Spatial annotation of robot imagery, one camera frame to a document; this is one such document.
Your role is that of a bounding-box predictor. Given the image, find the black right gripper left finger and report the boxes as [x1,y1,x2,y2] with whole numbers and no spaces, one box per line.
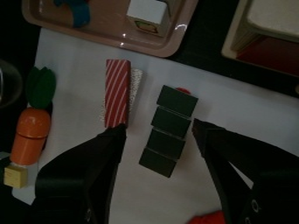
[27,123,128,224]

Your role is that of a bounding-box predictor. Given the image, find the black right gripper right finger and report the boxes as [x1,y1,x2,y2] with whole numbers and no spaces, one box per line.
[191,117,299,224]

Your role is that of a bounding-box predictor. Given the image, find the yellow egg sushi toy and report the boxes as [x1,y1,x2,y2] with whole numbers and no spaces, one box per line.
[4,164,29,189]

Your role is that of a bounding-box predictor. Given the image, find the red cloth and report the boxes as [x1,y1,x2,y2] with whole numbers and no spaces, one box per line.
[185,210,227,224]

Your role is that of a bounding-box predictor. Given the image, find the white cutting board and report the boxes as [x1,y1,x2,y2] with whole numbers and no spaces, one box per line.
[11,27,299,224]

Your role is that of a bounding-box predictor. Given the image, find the orange toy carrot green leaves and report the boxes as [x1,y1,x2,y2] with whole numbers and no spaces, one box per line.
[9,66,57,166]

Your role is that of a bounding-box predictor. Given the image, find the dark seaweed sushi roll toy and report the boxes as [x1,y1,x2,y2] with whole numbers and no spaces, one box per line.
[137,85,200,179]

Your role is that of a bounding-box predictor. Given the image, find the red striped salmon sushi toy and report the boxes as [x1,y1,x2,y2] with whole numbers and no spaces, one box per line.
[97,59,144,130]

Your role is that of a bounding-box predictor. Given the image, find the wooden box red drawer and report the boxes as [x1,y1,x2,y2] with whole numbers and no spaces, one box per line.
[220,0,299,78]

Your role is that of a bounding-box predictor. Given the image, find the pink plastic tray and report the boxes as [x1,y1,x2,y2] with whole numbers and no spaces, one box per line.
[21,0,200,58]

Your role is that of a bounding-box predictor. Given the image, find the small blue toy piece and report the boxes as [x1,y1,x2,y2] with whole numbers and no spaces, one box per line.
[52,0,91,29]

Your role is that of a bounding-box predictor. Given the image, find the white toy cube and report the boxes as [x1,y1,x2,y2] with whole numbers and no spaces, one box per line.
[125,0,173,38]

